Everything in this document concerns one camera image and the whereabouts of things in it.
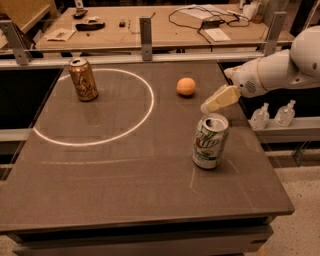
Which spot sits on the wooden back table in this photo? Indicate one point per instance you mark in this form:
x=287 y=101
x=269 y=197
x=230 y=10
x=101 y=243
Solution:
x=172 y=27

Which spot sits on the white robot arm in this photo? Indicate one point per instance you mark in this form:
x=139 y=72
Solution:
x=294 y=68

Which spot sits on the orange soda can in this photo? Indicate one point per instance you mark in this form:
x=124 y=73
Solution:
x=83 y=79

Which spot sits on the white green 7up can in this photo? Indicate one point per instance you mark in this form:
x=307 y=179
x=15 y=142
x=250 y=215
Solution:
x=210 y=138

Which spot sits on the white booklet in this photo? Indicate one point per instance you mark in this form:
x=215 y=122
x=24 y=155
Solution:
x=217 y=35

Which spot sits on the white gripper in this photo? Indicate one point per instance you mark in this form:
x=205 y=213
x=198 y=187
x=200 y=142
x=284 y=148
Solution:
x=244 y=80

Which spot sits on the left metal bracket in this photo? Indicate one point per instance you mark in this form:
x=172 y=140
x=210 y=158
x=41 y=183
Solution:
x=20 y=52

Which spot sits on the metal bracket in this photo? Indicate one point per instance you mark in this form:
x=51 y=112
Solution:
x=20 y=52
x=146 y=38
x=274 y=31

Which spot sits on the centre metal bracket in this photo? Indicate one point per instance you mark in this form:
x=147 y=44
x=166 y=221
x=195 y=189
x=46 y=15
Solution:
x=146 y=38

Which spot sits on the small black box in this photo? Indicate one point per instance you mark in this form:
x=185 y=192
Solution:
x=122 y=24

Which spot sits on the white paper card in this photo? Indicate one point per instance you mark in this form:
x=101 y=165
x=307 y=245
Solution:
x=60 y=35

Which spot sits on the orange fruit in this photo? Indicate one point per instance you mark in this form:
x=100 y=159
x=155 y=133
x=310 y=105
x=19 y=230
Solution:
x=186 y=86

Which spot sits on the black remote device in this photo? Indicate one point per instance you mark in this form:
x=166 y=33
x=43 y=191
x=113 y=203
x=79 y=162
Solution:
x=89 y=26

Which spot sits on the black power adapter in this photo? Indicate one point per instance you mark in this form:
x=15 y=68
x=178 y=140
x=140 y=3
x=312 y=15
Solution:
x=210 y=23

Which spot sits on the clear sanitizer bottle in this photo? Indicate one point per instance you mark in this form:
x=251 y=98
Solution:
x=285 y=114
x=260 y=117

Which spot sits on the right metal bracket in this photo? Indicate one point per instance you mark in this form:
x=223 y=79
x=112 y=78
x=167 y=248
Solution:
x=274 y=31

